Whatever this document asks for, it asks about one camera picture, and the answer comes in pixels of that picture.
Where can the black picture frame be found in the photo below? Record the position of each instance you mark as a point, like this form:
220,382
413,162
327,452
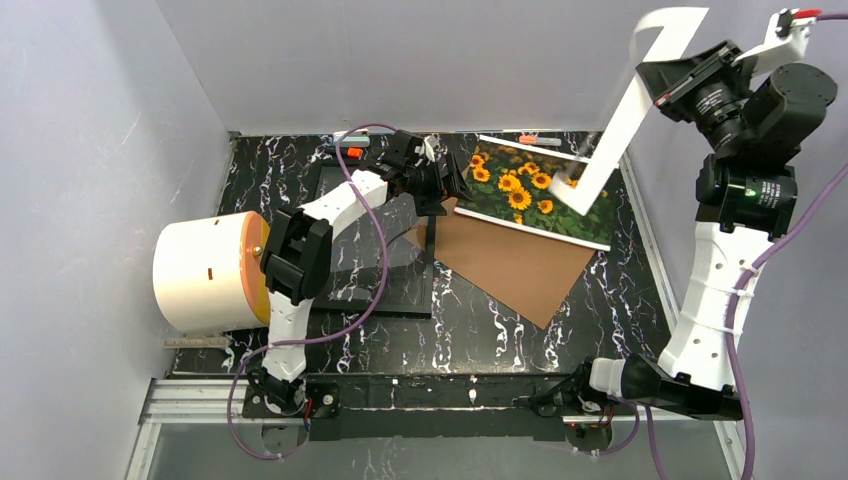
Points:
355,269

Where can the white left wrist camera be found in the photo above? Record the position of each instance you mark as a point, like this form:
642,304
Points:
430,142

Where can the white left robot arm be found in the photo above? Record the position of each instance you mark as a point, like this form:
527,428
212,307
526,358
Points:
298,251

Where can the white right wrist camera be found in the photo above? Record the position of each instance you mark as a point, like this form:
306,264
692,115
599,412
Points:
786,39

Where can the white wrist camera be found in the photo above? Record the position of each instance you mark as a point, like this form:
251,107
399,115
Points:
430,142
786,39

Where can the white mat board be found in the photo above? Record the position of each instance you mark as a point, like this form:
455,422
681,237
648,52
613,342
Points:
660,35

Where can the wooden ruler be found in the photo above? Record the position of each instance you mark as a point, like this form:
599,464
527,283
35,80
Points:
202,342

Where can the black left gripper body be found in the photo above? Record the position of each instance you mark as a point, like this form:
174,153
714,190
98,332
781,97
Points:
436,179

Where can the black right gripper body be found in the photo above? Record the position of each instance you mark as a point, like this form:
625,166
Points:
680,76

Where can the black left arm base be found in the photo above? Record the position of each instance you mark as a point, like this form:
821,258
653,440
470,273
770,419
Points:
268,397

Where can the brown backing board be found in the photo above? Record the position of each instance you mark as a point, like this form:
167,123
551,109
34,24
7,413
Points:
530,274

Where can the aluminium rail frame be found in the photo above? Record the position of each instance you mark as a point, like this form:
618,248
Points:
209,429

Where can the white cylinder orange lid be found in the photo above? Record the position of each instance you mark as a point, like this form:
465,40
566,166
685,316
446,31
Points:
206,274

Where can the orange white marker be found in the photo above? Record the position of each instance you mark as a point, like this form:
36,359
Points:
540,141

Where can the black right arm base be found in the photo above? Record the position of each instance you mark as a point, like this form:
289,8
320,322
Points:
572,395

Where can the black orange marker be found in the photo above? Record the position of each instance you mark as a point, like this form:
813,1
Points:
349,153

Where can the sunflower photo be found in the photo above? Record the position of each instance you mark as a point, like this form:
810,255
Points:
511,186

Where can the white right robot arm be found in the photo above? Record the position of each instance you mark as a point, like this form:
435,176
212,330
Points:
746,193

